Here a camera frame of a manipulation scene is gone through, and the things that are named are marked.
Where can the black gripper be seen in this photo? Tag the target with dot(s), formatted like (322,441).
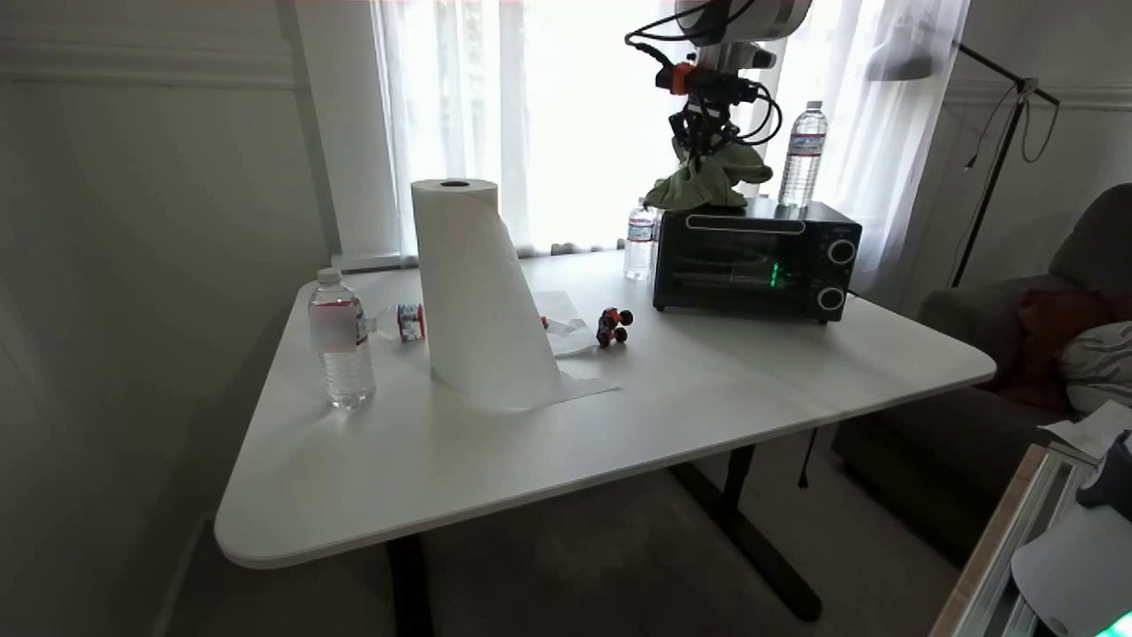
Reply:
(713,86)

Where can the green towel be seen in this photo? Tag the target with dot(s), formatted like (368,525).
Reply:
(707,184)

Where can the black toaster oven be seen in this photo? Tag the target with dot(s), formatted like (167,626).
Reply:
(816,251)

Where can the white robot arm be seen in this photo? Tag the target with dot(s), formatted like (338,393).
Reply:
(749,20)

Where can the white paper towel roll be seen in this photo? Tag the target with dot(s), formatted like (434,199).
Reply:
(473,295)

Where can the tall blue label water bottle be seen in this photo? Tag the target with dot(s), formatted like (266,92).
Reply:
(804,152)

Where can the small clear water bottle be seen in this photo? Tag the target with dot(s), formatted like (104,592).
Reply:
(639,242)

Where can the white sheer curtain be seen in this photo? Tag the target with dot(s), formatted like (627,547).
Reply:
(532,117)

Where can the red black toy car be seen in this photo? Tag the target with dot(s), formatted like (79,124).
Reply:
(610,325)

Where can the white paper sheet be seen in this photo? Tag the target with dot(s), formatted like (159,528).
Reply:
(567,325)

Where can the black tripod stand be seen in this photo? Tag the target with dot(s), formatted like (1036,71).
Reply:
(1001,152)

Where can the dark red blanket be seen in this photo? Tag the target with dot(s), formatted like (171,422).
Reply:
(1047,330)

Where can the dark grey couch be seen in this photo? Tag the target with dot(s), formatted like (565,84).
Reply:
(943,460)

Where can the black table leg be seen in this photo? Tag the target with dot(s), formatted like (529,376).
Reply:
(413,589)
(753,543)

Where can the red label water bottle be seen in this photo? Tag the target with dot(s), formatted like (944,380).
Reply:
(342,356)

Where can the white pillow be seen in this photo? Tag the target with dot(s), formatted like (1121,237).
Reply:
(1102,357)

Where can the white paper stack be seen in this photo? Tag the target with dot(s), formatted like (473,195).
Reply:
(1097,429)

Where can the light wooden side table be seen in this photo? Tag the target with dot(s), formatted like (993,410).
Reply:
(976,578)

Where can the dark grey device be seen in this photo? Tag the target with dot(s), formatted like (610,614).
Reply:
(1114,479)

